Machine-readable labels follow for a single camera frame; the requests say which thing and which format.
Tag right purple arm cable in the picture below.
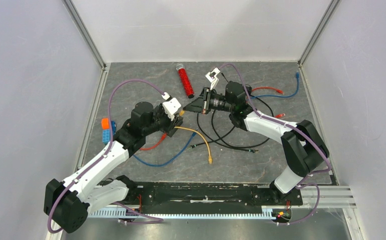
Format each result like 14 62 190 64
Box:
219 63 333 226

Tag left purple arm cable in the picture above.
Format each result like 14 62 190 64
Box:
47 79 165 234

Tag far blue ethernet cable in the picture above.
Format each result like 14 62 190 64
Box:
250 71 300 100

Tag long blue ethernet cable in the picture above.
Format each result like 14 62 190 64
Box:
133 130 198 168

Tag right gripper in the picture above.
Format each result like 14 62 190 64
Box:
184 87 234 115

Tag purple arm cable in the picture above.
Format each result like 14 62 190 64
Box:
219 63 333 226
47 79 165 234

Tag blue orange toy bricks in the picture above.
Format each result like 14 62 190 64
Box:
101 118 116 145

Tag black power adapter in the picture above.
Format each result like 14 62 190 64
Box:
221 72 253 97

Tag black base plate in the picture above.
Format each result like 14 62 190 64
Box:
121 181 303 214

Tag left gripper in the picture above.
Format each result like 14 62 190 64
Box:
143 103 184 137

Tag short red ethernet cable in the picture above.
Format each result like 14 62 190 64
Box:
139 133 168 152

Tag black cable teal collar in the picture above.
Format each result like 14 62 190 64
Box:
196 111 270 154
196 94 275 154

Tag yellow ethernet cable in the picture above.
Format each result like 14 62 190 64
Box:
174 110 213 165

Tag black network switch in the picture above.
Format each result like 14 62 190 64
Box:
165 114 183 138

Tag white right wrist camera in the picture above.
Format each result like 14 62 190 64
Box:
205 67 221 90

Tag red glitter tube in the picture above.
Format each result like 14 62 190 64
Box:
176 63 195 99

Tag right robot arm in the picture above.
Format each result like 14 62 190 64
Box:
183 81 329 204

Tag far red ethernet cable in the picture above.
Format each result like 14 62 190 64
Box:
251 86 286 119

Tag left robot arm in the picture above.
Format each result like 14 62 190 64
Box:
44 98 183 233

